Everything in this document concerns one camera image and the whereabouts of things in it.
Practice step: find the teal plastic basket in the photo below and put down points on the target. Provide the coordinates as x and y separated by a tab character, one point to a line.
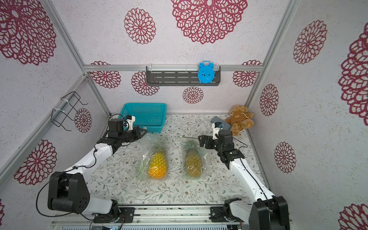
152	116

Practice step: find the greenish pineapple in bag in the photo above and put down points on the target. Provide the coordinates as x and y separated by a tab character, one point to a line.
192	160

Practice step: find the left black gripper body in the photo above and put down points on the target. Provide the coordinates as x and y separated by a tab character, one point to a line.
132	134

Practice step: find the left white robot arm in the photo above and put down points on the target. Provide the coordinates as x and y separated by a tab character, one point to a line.
67	190

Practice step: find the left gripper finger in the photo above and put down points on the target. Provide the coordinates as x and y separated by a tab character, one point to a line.
136	137
140	131

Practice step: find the grey sponge block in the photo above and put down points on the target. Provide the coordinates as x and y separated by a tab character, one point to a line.
224	124

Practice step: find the brown teddy bear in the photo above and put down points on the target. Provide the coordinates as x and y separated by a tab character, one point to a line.
240	119

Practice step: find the black wire rack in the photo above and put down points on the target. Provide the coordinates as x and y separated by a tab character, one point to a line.
69	103

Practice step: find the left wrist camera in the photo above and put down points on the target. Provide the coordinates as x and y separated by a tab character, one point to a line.
130	121

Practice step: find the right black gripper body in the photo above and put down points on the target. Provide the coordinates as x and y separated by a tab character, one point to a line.
209	141

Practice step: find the grey wall shelf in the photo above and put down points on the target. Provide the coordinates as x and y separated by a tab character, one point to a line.
178	78

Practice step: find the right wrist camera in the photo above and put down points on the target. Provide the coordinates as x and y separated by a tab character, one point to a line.
216	128

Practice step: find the blue alarm clock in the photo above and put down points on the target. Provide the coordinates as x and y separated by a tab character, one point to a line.
206	72

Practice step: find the yellow pineapple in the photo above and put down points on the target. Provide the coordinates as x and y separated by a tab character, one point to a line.
157	166

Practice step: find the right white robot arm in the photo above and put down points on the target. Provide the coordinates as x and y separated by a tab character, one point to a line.
265	211

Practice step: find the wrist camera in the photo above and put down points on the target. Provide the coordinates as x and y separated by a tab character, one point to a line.
130	121
216	128

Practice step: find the zip-top bag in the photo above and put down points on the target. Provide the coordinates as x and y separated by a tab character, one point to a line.
146	143
202	152

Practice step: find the metal base rail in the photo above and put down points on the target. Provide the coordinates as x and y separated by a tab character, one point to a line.
157	217

